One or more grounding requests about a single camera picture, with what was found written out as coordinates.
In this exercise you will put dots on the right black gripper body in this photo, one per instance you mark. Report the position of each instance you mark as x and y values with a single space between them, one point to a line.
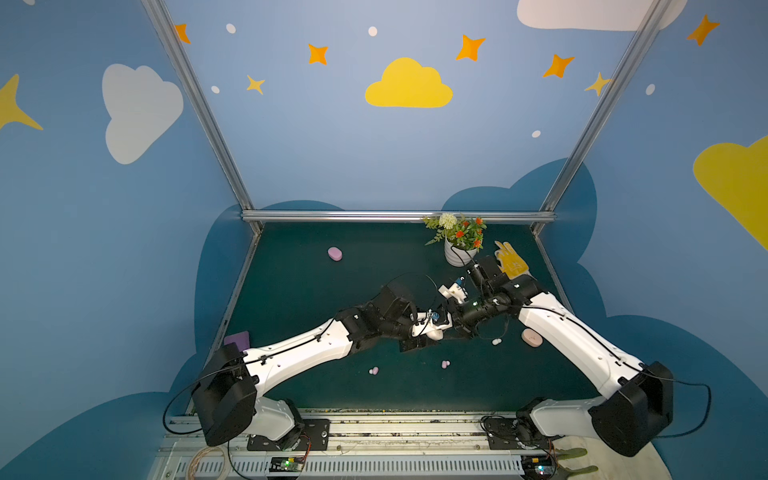
470 310

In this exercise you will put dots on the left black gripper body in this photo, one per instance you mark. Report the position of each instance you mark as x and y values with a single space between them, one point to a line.
417 341

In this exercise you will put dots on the pink earbud charging case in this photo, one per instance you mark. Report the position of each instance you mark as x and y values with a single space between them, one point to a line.
532 338

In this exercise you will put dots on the white earbud charging case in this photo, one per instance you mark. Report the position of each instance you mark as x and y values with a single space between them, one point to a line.
435 334

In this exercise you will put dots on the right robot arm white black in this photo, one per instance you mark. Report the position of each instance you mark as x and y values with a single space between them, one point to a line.
635 400

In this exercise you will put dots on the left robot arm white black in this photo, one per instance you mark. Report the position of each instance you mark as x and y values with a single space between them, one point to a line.
229 396

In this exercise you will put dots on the purple earbud charging case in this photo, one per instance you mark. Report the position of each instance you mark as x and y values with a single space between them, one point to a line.
335 254

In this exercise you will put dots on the yellow work glove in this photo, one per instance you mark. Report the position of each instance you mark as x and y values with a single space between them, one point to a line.
510 262

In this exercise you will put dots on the white potted flower plant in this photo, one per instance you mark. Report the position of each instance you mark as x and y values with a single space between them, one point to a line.
461 236

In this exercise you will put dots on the beige cloth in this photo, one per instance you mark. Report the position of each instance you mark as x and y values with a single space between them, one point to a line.
589 458

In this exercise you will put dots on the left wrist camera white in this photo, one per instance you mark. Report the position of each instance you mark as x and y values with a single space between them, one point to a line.
433 318

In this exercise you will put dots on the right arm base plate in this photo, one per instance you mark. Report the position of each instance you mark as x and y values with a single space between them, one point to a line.
507 433

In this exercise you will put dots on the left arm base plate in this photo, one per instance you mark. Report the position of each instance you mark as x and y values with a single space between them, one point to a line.
312 433

